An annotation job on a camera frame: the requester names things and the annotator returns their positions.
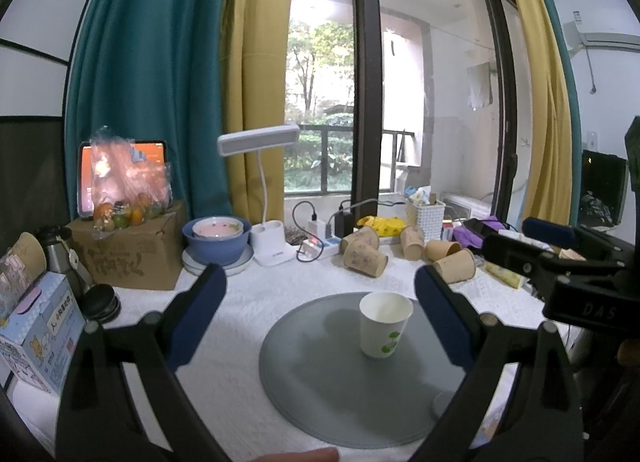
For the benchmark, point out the yellow packet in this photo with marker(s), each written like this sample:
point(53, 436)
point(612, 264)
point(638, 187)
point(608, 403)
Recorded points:
point(502, 274)

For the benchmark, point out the black round lid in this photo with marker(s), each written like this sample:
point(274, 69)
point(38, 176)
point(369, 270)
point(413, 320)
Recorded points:
point(100, 303)

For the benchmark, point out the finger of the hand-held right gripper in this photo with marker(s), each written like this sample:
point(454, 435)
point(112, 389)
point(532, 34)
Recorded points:
point(510, 254)
point(547, 230)

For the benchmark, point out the yellow cloth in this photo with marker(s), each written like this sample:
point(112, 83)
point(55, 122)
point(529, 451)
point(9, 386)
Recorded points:
point(382, 224)

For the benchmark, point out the white desk lamp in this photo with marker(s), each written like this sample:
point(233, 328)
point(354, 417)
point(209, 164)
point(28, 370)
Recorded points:
point(265, 202)

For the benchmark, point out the white charger plug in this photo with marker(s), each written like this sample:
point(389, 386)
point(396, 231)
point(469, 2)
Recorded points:
point(317, 228)

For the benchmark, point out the cardboard box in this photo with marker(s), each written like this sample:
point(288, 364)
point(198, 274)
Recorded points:
point(132, 252)

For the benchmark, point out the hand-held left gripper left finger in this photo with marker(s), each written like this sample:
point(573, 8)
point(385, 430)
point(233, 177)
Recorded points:
point(195, 314)

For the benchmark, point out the plastic bag of fruit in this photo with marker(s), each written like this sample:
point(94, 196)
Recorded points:
point(127, 182)

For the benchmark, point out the blue printed carton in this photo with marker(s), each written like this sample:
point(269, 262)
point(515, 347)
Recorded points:
point(37, 337)

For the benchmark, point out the grey round mat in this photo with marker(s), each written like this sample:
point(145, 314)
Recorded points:
point(320, 367)

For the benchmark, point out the white hanging garment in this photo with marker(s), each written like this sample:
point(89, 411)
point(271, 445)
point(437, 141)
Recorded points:
point(477, 87)

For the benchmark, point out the blue bowl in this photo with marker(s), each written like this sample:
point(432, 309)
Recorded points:
point(217, 247)

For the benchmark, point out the black monitor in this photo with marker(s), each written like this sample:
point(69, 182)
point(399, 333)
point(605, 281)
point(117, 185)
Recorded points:
point(602, 189)

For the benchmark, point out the purple cloth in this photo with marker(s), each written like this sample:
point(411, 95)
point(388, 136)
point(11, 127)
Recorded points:
point(475, 234)

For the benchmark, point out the person's left hand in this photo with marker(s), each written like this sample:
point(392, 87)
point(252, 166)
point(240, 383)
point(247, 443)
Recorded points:
point(295, 455)

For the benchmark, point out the tablet with orange screen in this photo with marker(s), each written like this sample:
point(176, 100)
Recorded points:
point(85, 177)

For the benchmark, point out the steel thermos flask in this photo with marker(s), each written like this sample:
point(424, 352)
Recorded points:
point(62, 257)

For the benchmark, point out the brown paper cup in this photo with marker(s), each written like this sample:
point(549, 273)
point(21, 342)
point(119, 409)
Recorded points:
point(25, 257)
point(455, 266)
point(364, 260)
point(412, 243)
point(360, 238)
point(442, 249)

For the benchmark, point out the white power strip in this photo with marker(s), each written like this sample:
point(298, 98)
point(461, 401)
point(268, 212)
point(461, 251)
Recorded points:
point(320, 249)

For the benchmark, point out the white woven basket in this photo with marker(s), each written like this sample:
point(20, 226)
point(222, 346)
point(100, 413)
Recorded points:
point(424, 217)

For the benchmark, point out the white paper cup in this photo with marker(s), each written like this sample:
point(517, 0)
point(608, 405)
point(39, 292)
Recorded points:
point(384, 324)

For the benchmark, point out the pale blue plate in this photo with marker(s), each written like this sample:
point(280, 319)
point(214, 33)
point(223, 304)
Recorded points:
point(240, 264)

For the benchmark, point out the black charger plug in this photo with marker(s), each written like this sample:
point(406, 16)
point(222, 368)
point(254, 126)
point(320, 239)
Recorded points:
point(343, 224)

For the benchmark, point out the pink bowl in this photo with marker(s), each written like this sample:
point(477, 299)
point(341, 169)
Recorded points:
point(217, 228)

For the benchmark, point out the yellow curtain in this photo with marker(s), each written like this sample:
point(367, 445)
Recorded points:
point(545, 92)
point(260, 57)

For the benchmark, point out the teal curtain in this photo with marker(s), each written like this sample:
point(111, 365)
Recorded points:
point(150, 77)

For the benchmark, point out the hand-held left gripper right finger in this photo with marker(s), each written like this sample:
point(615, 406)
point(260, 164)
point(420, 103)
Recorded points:
point(445, 317)

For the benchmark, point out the dark window frame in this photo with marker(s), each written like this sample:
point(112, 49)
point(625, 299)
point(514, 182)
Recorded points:
point(367, 67)

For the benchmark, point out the white air conditioner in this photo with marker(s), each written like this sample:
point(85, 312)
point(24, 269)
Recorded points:
point(602, 32)

